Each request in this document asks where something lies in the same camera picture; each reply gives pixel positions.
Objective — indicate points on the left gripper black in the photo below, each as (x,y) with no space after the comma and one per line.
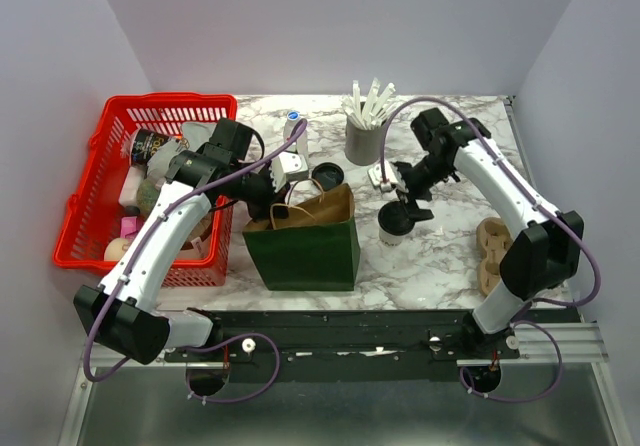
(267,209)

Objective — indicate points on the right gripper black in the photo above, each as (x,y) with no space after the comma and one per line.
(413,195)

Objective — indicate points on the black plastic cup lid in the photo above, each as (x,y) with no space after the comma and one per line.
(394,219)

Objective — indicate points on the green paper bag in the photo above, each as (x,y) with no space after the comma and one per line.
(310,246)

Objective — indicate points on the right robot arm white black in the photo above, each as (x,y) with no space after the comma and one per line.
(544,250)

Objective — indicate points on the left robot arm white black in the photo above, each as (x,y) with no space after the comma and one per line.
(119,312)

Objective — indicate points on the brown round lid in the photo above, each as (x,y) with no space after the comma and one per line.
(201,231)

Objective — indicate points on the white wrapped straws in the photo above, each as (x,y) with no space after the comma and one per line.
(368,110)

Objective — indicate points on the grey cloth pouch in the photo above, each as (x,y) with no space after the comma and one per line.
(194,135)

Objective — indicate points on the brown cardboard cup carrier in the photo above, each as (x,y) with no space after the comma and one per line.
(493,240)

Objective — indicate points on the green scrub sponge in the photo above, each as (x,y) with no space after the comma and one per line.
(146,197)

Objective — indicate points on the black snack can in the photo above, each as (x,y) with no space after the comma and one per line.
(144,145)

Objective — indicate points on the red plastic basket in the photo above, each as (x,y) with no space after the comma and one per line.
(93,214)

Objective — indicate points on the white soap block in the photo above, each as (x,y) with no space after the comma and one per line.
(128,194)

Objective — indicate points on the pink small box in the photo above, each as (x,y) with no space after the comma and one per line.
(129,227)

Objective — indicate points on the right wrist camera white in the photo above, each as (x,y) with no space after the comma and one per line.
(385,177)

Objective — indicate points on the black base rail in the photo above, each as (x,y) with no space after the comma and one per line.
(344,346)

